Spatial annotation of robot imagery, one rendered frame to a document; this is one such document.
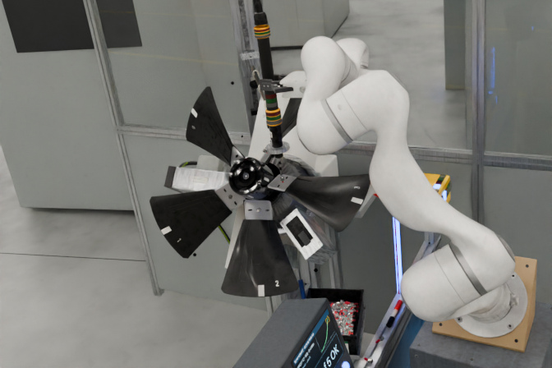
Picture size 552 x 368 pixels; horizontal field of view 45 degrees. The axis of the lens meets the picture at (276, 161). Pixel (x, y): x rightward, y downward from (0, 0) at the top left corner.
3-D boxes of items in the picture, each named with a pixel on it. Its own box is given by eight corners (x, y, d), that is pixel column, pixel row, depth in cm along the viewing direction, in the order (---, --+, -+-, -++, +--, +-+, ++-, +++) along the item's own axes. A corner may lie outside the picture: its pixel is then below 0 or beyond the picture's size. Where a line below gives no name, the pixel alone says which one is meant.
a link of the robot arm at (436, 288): (512, 297, 144) (497, 279, 124) (439, 338, 148) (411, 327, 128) (483, 250, 150) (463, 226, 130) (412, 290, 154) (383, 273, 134)
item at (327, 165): (304, 174, 277) (301, 150, 273) (340, 178, 270) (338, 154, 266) (286, 193, 264) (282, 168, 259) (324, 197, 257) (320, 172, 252)
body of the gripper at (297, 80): (317, 103, 176) (279, 102, 181) (331, 91, 185) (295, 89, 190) (314, 77, 173) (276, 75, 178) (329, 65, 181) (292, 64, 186)
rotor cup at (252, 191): (238, 204, 210) (218, 195, 199) (248, 161, 213) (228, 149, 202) (279, 210, 204) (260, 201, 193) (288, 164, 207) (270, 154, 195)
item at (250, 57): (242, 72, 254) (239, 51, 251) (260, 70, 255) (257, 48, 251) (245, 80, 245) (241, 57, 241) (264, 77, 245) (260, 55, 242)
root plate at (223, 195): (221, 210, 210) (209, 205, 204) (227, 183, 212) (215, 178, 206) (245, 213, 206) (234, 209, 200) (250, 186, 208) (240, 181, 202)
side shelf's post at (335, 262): (342, 357, 299) (325, 195, 265) (351, 359, 297) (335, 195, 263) (339, 363, 296) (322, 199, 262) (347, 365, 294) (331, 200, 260)
